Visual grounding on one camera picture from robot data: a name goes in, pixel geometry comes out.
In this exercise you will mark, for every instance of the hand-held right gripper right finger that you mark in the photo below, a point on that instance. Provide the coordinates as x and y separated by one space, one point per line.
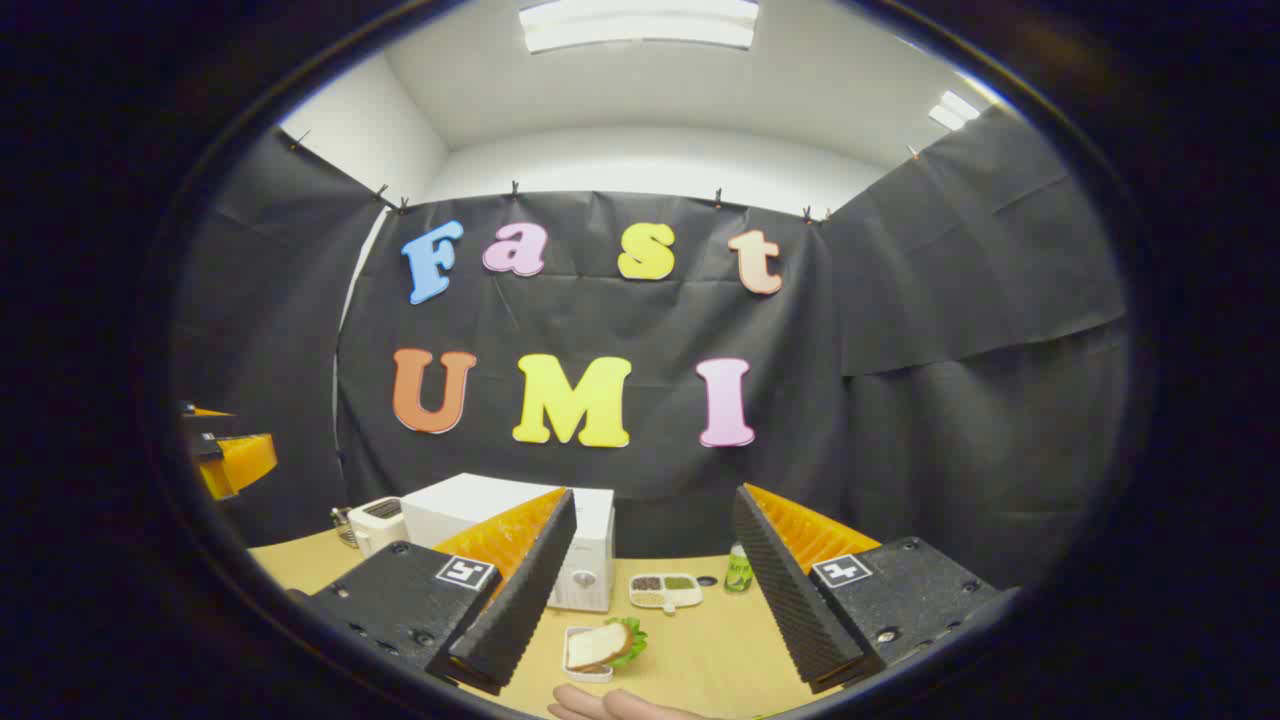
785 590

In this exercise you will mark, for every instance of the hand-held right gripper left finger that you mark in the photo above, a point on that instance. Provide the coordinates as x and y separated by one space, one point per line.
520 590

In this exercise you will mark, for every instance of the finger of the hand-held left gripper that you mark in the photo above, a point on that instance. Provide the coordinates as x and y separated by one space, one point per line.
210 420
240 462

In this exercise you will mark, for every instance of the white microwave oven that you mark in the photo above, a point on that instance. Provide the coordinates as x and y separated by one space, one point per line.
590 560

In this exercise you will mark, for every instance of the lettuce sandwich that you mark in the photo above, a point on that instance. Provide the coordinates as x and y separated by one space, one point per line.
600 645

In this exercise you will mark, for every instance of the green drink bottle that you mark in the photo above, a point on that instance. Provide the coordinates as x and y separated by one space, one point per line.
739 572

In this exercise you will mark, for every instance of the white rectangular tray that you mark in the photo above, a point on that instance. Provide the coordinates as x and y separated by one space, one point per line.
585 675

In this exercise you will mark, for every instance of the divided white seasoning dish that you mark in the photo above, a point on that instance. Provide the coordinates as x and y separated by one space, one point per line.
665 590

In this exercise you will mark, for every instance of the small metallic item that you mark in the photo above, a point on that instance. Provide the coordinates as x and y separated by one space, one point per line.
343 525

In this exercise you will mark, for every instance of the white toaster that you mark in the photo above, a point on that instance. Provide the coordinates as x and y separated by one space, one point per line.
375 525

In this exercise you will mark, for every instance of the small ceiling light panel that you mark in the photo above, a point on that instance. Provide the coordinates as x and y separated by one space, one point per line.
953 110

